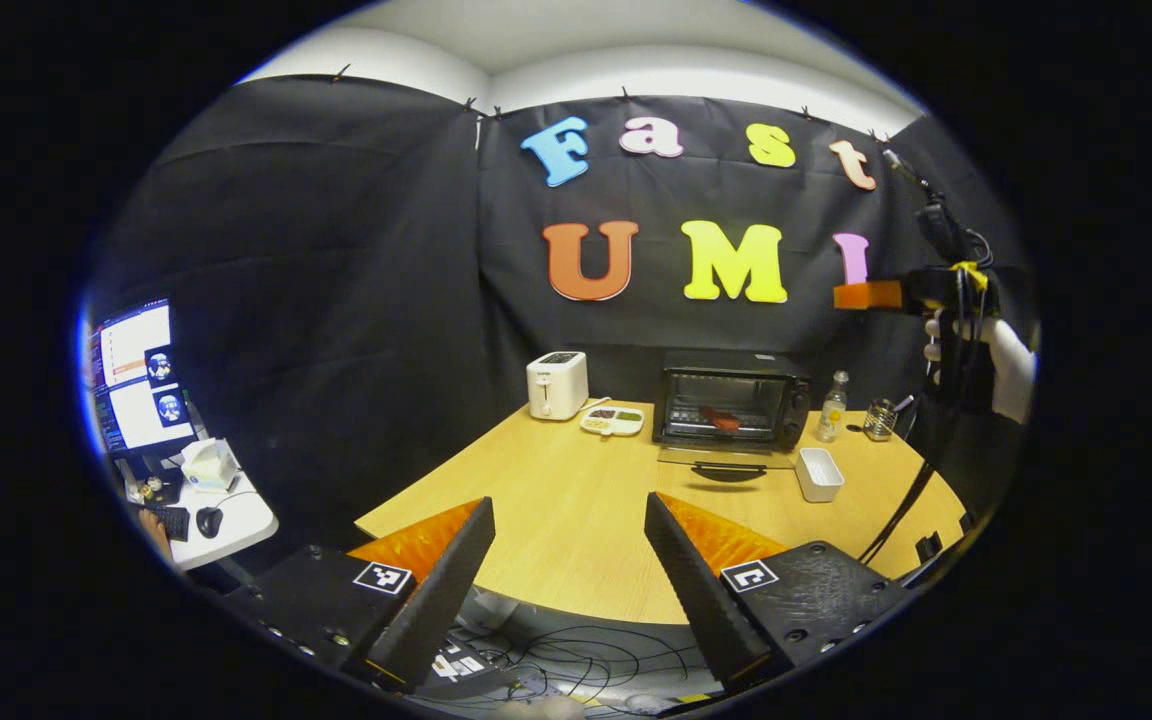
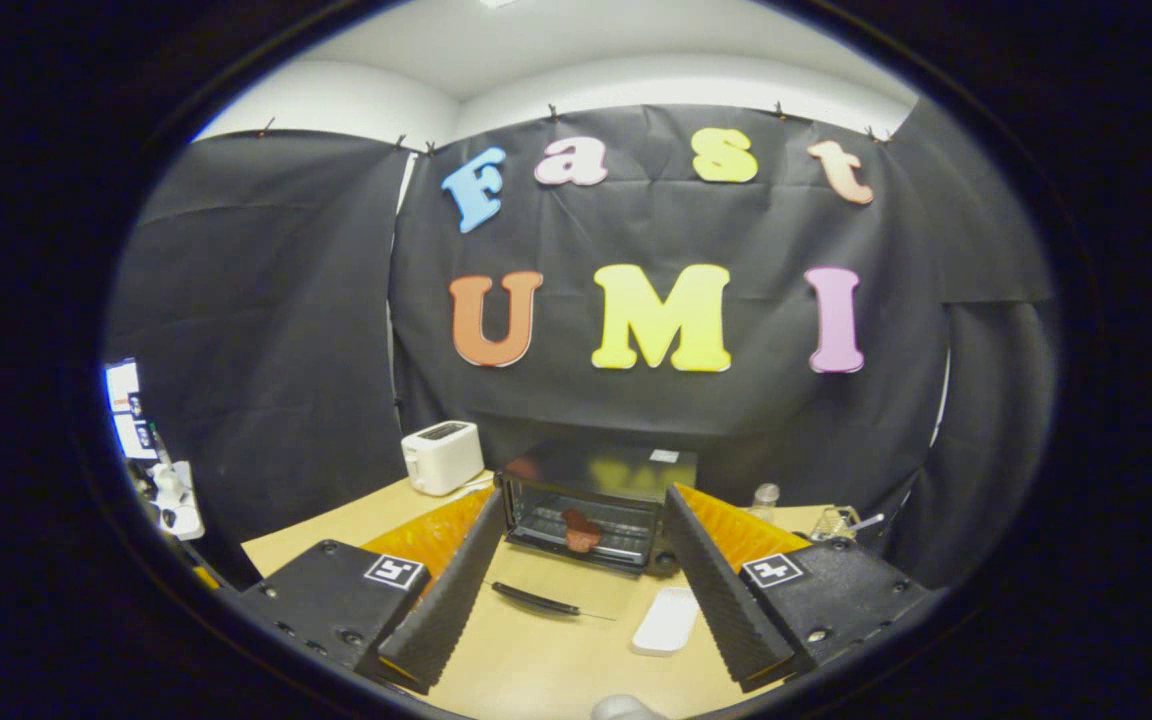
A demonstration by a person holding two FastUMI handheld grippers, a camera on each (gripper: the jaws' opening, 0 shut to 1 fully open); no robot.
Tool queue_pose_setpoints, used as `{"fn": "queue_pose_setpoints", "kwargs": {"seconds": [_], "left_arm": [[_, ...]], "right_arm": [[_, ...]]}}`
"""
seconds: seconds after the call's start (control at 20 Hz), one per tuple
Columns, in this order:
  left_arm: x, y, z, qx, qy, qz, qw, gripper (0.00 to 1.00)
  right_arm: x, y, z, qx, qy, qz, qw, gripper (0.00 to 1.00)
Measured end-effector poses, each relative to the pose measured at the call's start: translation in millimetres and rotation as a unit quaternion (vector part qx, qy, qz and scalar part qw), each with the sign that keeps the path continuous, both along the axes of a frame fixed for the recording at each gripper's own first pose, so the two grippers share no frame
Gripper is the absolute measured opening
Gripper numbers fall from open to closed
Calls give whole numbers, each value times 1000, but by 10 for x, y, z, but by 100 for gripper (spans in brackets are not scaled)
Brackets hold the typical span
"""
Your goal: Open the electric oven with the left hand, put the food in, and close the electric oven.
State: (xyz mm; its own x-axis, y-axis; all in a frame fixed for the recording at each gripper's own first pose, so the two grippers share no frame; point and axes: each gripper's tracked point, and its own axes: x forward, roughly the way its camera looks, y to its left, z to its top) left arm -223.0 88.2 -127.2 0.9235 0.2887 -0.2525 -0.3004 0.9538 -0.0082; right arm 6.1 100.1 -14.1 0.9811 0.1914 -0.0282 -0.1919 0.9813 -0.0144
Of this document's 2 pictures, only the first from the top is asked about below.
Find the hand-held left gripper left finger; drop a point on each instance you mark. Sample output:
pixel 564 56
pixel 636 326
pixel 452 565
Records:
pixel 436 600

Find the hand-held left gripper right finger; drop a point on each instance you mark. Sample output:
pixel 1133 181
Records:
pixel 701 600

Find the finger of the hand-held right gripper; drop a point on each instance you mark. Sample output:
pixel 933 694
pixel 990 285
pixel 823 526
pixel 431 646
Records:
pixel 866 295

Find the black electric oven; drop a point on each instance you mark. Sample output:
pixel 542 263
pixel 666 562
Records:
pixel 726 362

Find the brown meat piece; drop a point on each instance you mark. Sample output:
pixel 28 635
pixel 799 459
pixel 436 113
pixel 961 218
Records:
pixel 723 420

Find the metal mesh utensil holder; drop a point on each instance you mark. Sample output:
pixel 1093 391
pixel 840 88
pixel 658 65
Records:
pixel 878 422

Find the clear bottle with yellow label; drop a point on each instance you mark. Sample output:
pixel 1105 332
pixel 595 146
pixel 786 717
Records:
pixel 832 420

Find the white rectangular dish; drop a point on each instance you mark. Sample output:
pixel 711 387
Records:
pixel 821 480

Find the white divided dish with grains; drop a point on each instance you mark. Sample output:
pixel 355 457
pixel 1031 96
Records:
pixel 611 425

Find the white side table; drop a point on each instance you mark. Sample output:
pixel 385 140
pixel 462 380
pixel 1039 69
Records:
pixel 246 520

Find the black computer mouse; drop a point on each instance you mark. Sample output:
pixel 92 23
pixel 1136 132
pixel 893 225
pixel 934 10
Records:
pixel 209 522

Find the white toaster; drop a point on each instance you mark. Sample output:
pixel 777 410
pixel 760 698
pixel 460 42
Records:
pixel 556 390

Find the white tissue box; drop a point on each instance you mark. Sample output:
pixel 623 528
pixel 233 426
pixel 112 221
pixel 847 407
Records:
pixel 208 468

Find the black keyboard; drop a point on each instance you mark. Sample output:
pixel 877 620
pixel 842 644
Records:
pixel 171 520

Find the black backdrop cloth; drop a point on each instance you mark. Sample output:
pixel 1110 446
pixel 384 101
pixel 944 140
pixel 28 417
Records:
pixel 336 250

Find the computer monitor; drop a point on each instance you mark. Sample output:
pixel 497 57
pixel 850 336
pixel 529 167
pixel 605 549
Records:
pixel 131 345

